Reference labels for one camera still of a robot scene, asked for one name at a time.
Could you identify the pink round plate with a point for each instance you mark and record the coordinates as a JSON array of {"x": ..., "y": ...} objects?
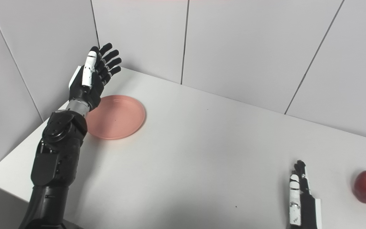
[{"x": 118, "y": 117}]

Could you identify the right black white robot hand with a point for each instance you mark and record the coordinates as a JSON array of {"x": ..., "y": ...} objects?
[{"x": 302, "y": 203}]

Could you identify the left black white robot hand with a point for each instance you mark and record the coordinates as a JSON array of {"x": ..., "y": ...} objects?
[{"x": 91, "y": 82}]

